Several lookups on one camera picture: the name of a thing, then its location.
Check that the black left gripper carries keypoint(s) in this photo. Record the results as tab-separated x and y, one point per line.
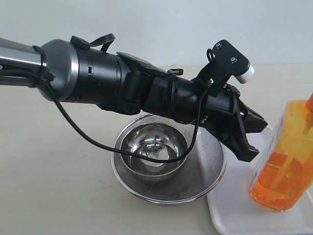
228	119

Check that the orange pump soap bottle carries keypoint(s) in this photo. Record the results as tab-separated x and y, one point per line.
284	170

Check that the grey left Piper robot arm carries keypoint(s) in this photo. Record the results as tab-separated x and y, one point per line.
78	71

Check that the small stainless steel bowl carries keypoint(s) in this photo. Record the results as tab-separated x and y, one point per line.
157	141

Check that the steel mesh colander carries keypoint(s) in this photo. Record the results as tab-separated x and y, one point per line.
165	162

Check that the white plastic tray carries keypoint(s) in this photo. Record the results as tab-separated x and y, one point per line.
232	210

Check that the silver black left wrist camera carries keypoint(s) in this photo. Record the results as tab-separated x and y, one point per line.
226	61

